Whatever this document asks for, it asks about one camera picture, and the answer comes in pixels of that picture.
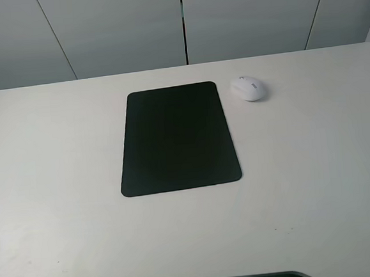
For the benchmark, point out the white wireless computer mouse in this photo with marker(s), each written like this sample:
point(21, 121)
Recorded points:
point(248, 88)

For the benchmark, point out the black rectangular mouse pad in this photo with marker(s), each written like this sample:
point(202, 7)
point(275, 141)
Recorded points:
point(177, 138)

